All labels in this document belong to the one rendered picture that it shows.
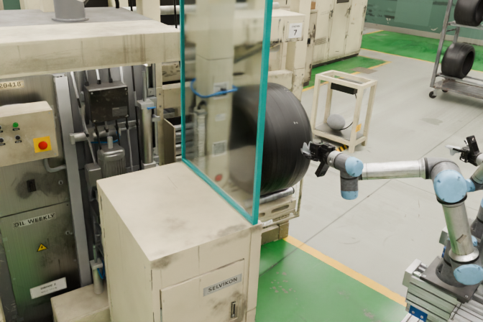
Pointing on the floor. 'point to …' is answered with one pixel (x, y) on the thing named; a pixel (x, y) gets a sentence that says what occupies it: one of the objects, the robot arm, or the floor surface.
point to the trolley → (456, 64)
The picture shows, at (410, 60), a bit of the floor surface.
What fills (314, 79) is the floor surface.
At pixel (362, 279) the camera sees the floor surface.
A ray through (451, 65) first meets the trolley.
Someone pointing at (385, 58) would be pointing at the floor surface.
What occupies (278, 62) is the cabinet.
